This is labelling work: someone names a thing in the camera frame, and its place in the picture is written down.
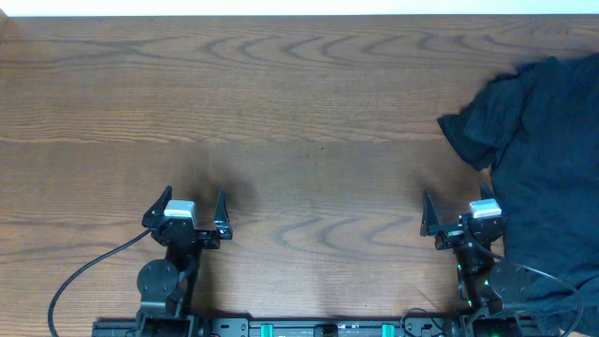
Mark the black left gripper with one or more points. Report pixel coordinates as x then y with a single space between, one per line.
224 230

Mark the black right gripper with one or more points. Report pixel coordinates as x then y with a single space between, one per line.
450 234

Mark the dark teal t-shirt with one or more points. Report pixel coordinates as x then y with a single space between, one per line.
537 133

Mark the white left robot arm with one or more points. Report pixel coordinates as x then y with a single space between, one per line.
167 285

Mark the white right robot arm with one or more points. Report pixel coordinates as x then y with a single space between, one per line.
494 290

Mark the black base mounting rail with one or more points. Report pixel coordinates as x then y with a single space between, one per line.
417 324

